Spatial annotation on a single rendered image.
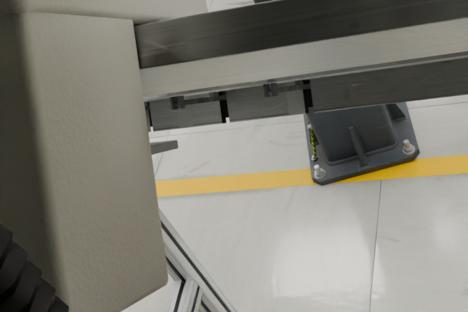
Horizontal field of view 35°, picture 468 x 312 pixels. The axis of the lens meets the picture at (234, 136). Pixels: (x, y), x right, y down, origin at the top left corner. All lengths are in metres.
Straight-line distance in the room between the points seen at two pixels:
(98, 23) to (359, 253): 1.45
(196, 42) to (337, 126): 1.49
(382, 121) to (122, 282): 1.51
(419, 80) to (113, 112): 0.72
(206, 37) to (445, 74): 0.70
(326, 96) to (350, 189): 0.83
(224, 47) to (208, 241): 1.59
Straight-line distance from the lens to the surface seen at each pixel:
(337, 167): 1.73
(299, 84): 0.86
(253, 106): 0.92
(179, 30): 0.17
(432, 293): 1.51
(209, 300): 1.34
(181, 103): 0.82
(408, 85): 0.86
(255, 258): 1.67
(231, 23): 0.16
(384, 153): 1.72
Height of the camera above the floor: 1.30
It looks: 42 degrees down
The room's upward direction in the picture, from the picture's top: 30 degrees counter-clockwise
